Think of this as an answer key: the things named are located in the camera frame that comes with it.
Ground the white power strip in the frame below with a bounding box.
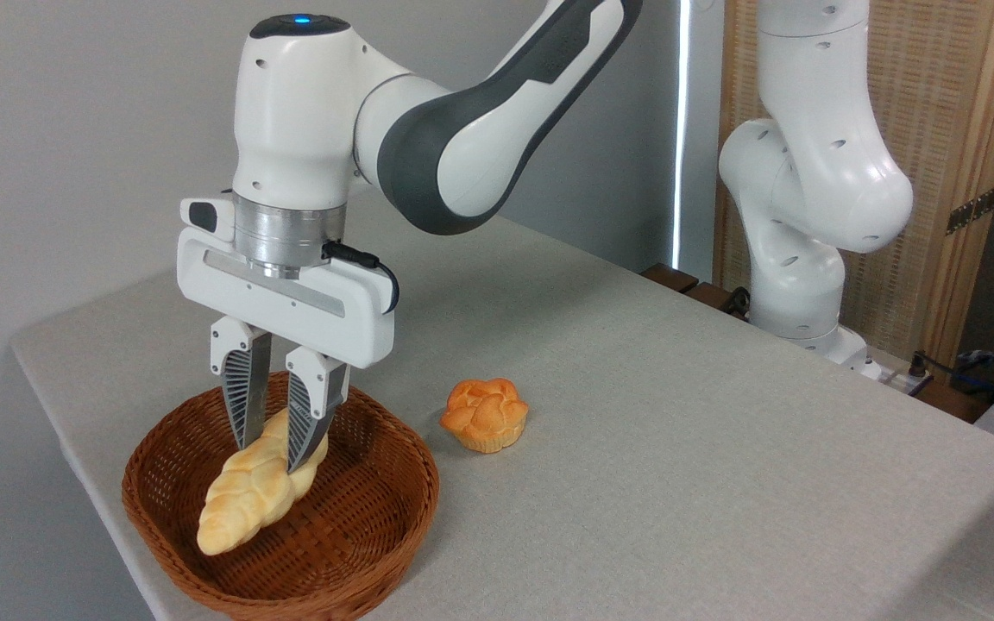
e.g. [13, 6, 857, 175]
[859, 358, 934, 398]

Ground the orange flower-shaped bun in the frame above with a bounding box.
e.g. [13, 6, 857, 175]
[439, 378, 530, 455]

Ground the metal screen hinge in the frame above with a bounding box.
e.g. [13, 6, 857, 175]
[946, 185, 994, 235]

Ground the wooden rattan folding screen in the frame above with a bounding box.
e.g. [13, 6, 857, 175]
[713, 0, 994, 367]

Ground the dark wooden block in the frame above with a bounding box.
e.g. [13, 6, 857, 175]
[685, 281, 735, 313]
[640, 263, 700, 294]

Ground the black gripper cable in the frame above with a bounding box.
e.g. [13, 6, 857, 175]
[322, 241, 400, 315]

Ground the brown wicker basket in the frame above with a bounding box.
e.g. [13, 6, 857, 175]
[122, 371, 441, 621]

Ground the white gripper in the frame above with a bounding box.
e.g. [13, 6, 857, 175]
[176, 197, 396, 474]

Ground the long braided bread loaf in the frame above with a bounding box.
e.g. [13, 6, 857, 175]
[196, 409, 330, 556]

